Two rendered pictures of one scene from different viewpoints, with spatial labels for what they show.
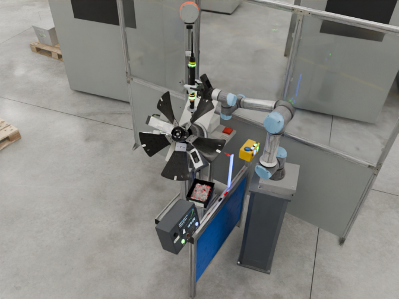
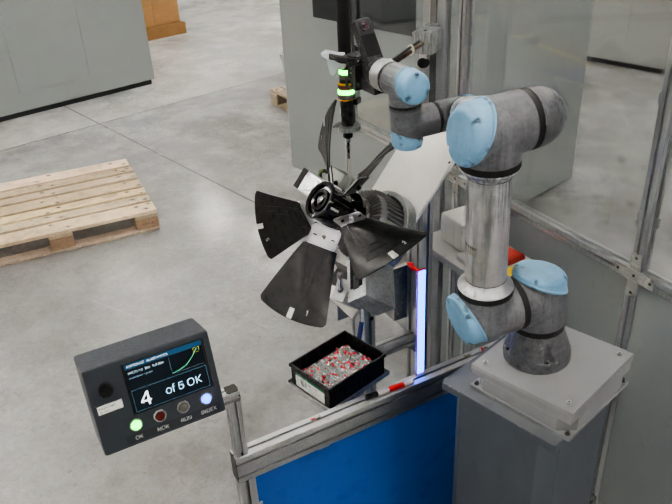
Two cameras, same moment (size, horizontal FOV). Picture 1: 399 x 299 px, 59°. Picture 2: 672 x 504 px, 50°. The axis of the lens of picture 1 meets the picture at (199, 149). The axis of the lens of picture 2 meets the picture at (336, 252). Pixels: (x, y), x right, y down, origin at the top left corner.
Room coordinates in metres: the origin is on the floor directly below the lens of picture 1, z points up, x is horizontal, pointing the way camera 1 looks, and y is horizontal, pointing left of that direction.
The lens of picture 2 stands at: (0.48, -0.85, 2.12)
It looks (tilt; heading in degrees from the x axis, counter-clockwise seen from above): 30 degrees down; 31
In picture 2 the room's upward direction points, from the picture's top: 3 degrees counter-clockwise
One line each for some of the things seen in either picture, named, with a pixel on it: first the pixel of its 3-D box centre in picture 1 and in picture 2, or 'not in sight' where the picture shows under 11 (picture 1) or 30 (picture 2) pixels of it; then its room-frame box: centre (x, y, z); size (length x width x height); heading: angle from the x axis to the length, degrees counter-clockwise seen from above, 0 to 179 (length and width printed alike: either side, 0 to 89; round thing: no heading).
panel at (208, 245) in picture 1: (220, 228); (392, 497); (1.81, -0.20, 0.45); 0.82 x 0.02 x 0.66; 149
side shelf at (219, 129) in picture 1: (213, 131); (473, 252); (2.61, -0.13, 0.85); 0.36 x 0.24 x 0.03; 59
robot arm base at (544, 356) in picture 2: (275, 168); (537, 336); (1.84, -0.55, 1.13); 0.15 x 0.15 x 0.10
